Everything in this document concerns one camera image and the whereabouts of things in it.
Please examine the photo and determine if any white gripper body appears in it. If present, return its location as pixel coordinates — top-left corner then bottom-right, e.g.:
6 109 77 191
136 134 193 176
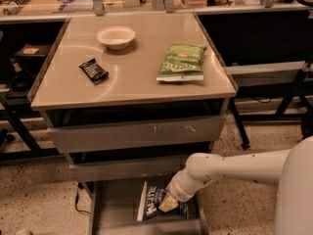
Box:
166 170 200 202

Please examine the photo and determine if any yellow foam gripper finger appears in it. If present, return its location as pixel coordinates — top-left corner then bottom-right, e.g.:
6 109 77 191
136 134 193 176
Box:
158 193 178 212

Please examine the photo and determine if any blue chip bag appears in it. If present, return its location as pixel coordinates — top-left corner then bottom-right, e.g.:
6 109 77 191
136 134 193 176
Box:
137 181 189 221

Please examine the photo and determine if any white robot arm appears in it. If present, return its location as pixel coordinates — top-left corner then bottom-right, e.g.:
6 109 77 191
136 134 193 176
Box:
159 137 313 235

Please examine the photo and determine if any grey middle drawer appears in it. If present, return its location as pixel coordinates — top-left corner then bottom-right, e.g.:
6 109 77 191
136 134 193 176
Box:
69 155 189 182

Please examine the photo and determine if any grey open bottom drawer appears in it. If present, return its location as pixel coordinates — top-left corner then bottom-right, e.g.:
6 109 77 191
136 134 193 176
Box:
89 175 209 235

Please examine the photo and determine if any grey top drawer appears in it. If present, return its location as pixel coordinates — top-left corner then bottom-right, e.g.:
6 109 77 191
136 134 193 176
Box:
48 116 226 153

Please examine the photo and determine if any grey drawer cabinet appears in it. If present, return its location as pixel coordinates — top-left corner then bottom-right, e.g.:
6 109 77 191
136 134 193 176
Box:
27 12 238 235

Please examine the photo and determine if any green chip bag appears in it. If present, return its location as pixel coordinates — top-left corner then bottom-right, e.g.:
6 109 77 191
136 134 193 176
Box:
156 44 206 82

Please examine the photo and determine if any black snack bar wrapper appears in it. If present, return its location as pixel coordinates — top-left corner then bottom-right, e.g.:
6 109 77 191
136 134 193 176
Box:
79 59 109 84

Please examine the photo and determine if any white paper bowl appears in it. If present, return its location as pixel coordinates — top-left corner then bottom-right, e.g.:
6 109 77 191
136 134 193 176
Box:
97 26 136 50

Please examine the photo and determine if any black box on shelf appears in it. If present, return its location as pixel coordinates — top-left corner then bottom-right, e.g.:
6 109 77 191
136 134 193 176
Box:
14 44 52 72

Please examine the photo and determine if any black cable on floor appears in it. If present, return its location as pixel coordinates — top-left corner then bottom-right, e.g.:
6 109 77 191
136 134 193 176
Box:
74 181 91 215

